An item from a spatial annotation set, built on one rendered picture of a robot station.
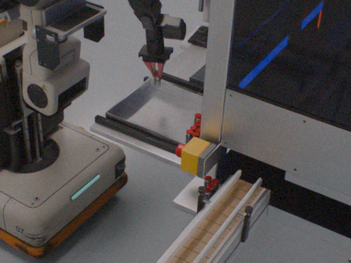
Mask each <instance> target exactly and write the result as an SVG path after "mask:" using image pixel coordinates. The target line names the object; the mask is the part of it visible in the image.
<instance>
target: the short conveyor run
mask: <svg viewBox="0 0 351 263"><path fill-rule="evenodd" d="M240 176H241V170H238V171H237V172H236V173H235V174H234V175H230V176H229V177H228V178H227V179H226V180H225V182H224V184H223V185H222V186H221V187H220V188H219V189H218V191H217V192H215V193H214V195H213V196H212V197H211V199H210V200H207V199H205V193H206V188H205V187H204V186H200V187H198V193H200V194H199V196H198V200H197V214H196V216H195V217H194V218H193V219H192V221H191V222H190V223H189V225H188V226H187V227H186V228H185V229H184V230H183V232H182V233H181V234H180V235H179V236H178V237H177V239H176V240H175V241H174V242H173V243H172V244H171V245H170V246H169V248H168V249H167V250H166V251H165V253H164V254H163V255H162V256H161V257H160V258H159V259H158V260H157V262H156V263H231V262H233V260H234V259H235V258H236V256H237V255H238V253H239V251H240V250H241V248H242V247H243V246H244V245H245V244H246V242H247V241H248V239H249V238H250V236H251V235H252V234H253V232H254V231H255V229H256V228H257V227H258V226H259V224H260V223H261V221H262V220H263V219H264V217H265V216H266V215H267V212H268V205H269V199H270V190H267V189H265V188H261V187H260V186H261V185H262V181H263V179H262V178H259V179H258V180H257V181H256V182H255V184H254V185H253V184H250V182H247V181H245V180H241V179H239V177H240ZM205 203H206V204H205Z"/></svg>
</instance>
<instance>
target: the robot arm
mask: <svg viewBox="0 0 351 263"><path fill-rule="evenodd" d="M38 2H39V0H0V14H2V13H4V12H6V11H8V10H10V9H11V8H14V7H16V6H17V5H19V4H23V5H25V6H28V7H34V6H35V5H36V4H37V3H38ZM128 3H129V6H130V7H131V8H132V9H133V11H134V12H133V13H134V14H135V15H136V17H137V18H138V20H139V21H140V22H141V24H142V26H143V28H144V29H145V37H146V44H144V45H143V46H142V48H141V50H140V52H139V53H138V56H139V57H142V62H144V65H145V66H146V67H147V68H148V69H149V70H150V72H151V74H152V76H153V77H154V78H155V73H156V63H157V68H158V73H159V78H161V77H162V74H163V69H164V66H165V64H166V61H167V60H169V59H170V54H172V53H173V48H172V47H167V46H165V42H164V38H166V39H176V40H181V41H183V40H184V38H185V35H186V23H185V22H184V20H183V19H181V18H178V17H173V16H169V14H162V13H160V12H161V7H162V3H161V2H160V0H128Z"/></svg>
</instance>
